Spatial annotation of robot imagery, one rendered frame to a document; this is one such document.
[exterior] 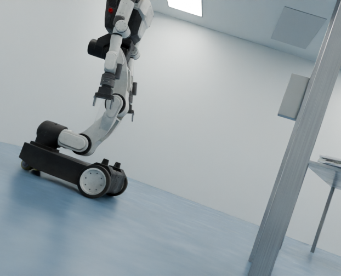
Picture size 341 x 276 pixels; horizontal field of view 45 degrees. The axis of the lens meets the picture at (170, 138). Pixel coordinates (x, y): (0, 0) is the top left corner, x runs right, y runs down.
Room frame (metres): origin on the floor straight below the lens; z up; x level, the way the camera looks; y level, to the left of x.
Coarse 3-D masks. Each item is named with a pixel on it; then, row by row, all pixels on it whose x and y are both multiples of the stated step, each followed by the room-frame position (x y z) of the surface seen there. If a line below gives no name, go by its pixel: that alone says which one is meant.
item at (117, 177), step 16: (48, 128) 2.72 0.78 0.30; (64, 128) 2.76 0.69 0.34; (32, 144) 2.71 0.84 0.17; (48, 144) 2.72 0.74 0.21; (32, 160) 2.60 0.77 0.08; (48, 160) 2.56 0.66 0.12; (64, 160) 2.54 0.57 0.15; (80, 160) 2.89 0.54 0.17; (64, 176) 2.54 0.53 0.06; (112, 176) 2.55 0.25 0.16; (112, 192) 2.77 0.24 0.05
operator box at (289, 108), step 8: (296, 80) 2.34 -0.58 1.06; (304, 80) 2.32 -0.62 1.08; (288, 88) 2.34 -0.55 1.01; (296, 88) 2.33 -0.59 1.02; (304, 88) 2.32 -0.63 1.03; (288, 96) 2.34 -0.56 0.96; (296, 96) 2.33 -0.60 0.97; (288, 104) 2.34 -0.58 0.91; (296, 104) 2.33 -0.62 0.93; (280, 112) 2.34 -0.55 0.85; (288, 112) 2.33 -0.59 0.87; (296, 112) 2.32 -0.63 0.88
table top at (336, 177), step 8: (312, 160) 3.67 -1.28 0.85; (312, 168) 3.92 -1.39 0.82; (320, 168) 3.74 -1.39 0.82; (328, 168) 3.59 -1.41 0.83; (336, 168) 3.55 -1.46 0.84; (320, 176) 4.33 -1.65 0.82; (328, 176) 4.09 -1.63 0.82; (336, 176) 3.89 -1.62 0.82; (328, 184) 4.76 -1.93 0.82; (336, 184) 4.49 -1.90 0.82
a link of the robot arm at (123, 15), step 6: (126, 0) 2.50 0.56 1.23; (120, 6) 2.51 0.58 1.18; (126, 6) 2.50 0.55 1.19; (132, 6) 2.53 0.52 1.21; (120, 12) 2.50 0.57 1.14; (126, 12) 2.50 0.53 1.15; (120, 18) 2.49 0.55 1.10; (126, 18) 2.51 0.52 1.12; (114, 24) 2.49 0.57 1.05; (120, 24) 2.47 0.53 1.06; (126, 24) 2.47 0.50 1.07; (120, 30) 2.47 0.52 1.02; (126, 30) 2.49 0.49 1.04
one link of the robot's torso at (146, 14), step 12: (108, 0) 2.69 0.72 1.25; (120, 0) 2.68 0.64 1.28; (144, 0) 2.63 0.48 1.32; (108, 12) 2.69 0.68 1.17; (132, 12) 2.64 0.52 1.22; (144, 12) 2.64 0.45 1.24; (108, 24) 2.70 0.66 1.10; (132, 24) 2.65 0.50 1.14; (144, 24) 2.74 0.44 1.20; (132, 36) 2.69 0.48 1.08
